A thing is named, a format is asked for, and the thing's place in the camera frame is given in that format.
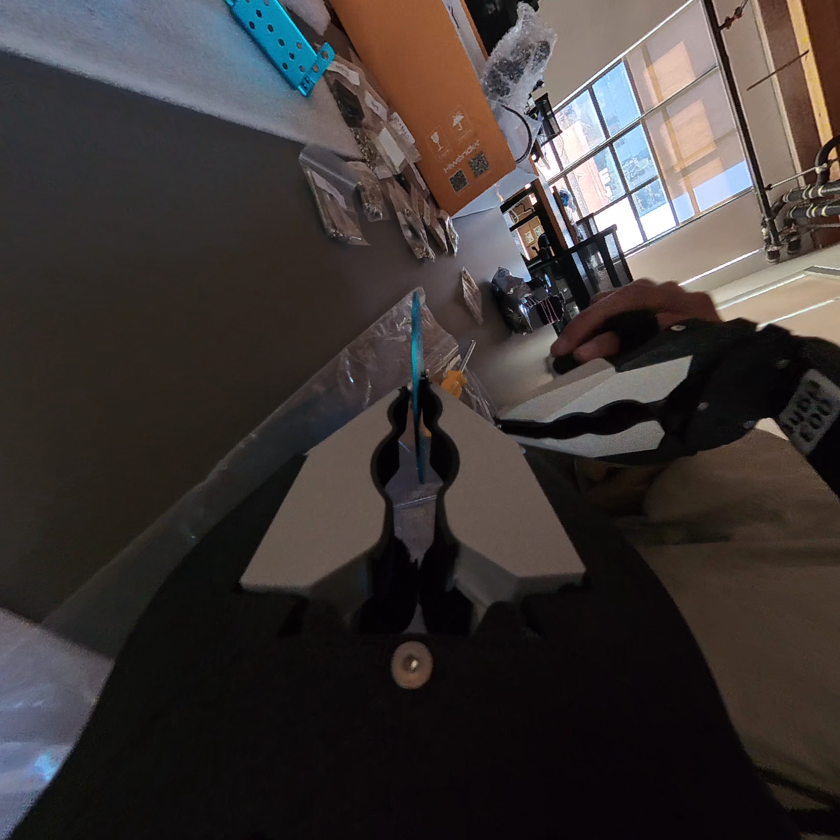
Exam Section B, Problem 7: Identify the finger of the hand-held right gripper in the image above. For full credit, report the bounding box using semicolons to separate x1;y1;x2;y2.
517;419;665;465
495;356;694;432

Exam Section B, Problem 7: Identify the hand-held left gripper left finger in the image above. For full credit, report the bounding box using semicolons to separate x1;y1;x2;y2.
239;385;421;634

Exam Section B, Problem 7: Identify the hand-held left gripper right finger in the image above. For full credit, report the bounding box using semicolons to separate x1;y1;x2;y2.
422;382;586;632

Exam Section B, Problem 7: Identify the yellow-handled screwdriver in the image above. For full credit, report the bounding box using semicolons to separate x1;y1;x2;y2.
420;339;479;439

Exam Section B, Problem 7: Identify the blue round metal plate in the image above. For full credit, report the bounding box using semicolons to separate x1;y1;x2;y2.
409;290;431;485

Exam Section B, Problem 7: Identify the person's right forearm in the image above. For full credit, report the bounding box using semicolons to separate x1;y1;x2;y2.
576;425;840;657

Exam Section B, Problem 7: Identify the person's right hand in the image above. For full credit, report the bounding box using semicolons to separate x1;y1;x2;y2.
550;279;723;363

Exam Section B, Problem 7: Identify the crumpled dark plastic wrap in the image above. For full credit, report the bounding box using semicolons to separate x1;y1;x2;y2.
490;265;569;336

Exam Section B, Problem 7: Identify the dark shelf unit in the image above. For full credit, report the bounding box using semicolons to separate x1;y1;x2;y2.
500;177;635;304

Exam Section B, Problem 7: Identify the clear plastic bag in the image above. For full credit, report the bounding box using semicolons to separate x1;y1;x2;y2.
39;285;497;639

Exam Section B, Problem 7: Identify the black insulated pipe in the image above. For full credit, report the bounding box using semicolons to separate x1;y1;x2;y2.
761;134;840;217
761;197;840;263

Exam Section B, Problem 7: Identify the large window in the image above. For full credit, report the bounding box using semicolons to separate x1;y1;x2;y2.
538;0;757;261

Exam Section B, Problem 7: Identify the pile of small screw bags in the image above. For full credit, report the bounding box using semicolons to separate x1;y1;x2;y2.
298;56;488;327

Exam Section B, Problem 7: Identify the person's beige jacket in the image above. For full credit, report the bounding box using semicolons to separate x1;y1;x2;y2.
712;630;840;816

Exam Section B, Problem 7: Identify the bubble wrap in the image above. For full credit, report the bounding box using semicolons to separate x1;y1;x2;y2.
481;2;559;101

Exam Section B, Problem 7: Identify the orange and white cardboard box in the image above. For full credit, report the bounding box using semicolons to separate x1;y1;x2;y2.
327;0;547;219

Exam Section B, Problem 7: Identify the white foam sheet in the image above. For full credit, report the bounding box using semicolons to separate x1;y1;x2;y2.
0;0;366;160

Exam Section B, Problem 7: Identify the blue L bracket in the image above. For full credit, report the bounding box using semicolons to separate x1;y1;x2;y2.
223;0;336;101

